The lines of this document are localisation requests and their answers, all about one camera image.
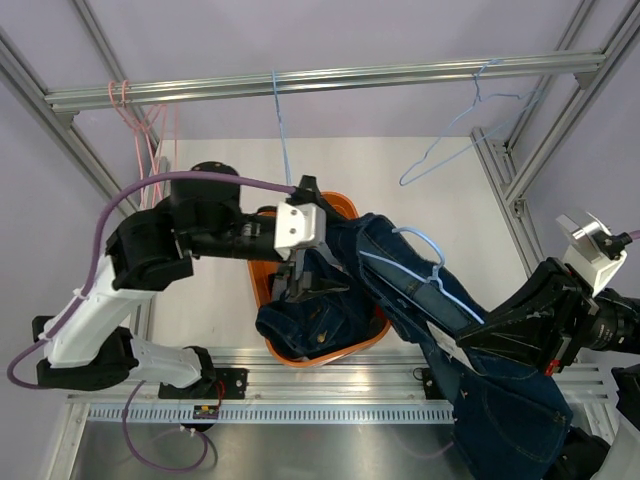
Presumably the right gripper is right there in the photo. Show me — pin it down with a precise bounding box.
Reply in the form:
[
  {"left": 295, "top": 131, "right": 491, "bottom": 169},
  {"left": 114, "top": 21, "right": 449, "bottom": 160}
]
[{"left": 458, "top": 253, "right": 640, "bottom": 371}]

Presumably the dark blue denim garment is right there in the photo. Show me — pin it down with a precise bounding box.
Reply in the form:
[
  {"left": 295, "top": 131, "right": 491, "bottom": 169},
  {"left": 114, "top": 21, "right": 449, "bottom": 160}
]
[{"left": 255, "top": 250, "right": 385, "bottom": 362}]

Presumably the light blue hanger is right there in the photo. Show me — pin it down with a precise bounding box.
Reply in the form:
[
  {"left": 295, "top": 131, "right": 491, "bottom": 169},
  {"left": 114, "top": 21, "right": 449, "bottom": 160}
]
[
  {"left": 271, "top": 70, "right": 293, "bottom": 186},
  {"left": 359, "top": 225, "right": 486, "bottom": 325},
  {"left": 398, "top": 58, "right": 546, "bottom": 187}
]

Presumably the pink hanger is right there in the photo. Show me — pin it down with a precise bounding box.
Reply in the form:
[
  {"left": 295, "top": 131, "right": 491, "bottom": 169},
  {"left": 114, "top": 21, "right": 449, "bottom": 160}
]
[
  {"left": 107, "top": 80, "right": 155, "bottom": 180},
  {"left": 125, "top": 80, "right": 170, "bottom": 178}
]

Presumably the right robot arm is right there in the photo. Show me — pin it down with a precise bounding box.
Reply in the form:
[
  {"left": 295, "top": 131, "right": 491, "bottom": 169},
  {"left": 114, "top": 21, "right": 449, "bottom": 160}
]
[{"left": 456, "top": 258, "right": 639, "bottom": 479}]

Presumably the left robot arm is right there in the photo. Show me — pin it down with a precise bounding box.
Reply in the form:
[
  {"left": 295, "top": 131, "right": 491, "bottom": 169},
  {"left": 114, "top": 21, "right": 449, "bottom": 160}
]
[{"left": 32, "top": 162, "right": 344, "bottom": 399}]

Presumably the orange plastic basket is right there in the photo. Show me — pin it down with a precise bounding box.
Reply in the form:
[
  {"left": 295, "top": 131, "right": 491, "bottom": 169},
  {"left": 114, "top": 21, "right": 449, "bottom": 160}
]
[{"left": 246, "top": 191, "right": 393, "bottom": 369}]

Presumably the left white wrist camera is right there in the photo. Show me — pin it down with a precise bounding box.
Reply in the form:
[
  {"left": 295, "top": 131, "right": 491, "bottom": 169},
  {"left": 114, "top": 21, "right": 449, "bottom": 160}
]
[{"left": 273, "top": 202, "right": 326, "bottom": 260}]

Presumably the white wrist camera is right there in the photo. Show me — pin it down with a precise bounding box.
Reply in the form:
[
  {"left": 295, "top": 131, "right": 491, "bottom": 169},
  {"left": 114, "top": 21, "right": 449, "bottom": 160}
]
[
  {"left": 273, "top": 202, "right": 326, "bottom": 260},
  {"left": 556, "top": 209, "right": 627, "bottom": 297}
]

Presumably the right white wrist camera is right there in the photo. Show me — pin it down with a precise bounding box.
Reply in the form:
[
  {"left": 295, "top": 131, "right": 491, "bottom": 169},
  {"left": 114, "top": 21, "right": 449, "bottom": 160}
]
[{"left": 556, "top": 209, "right": 627, "bottom": 297}]

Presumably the front aluminium frame rail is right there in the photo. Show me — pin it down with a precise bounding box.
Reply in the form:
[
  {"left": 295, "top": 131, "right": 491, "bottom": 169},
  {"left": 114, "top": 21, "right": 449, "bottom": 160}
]
[{"left": 66, "top": 345, "right": 615, "bottom": 404}]

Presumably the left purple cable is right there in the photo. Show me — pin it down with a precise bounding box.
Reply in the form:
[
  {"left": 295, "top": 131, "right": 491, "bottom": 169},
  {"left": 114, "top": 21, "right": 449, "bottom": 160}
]
[{"left": 6, "top": 171, "right": 301, "bottom": 471}]

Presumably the white slotted cable duct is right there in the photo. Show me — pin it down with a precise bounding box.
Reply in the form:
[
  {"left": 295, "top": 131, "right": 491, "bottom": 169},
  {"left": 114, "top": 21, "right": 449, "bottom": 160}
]
[{"left": 88, "top": 404, "right": 454, "bottom": 425}]

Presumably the aluminium hanging rail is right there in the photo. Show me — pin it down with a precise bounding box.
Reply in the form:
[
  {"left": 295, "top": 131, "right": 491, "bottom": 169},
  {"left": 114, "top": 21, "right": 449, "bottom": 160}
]
[{"left": 44, "top": 50, "right": 606, "bottom": 114}]

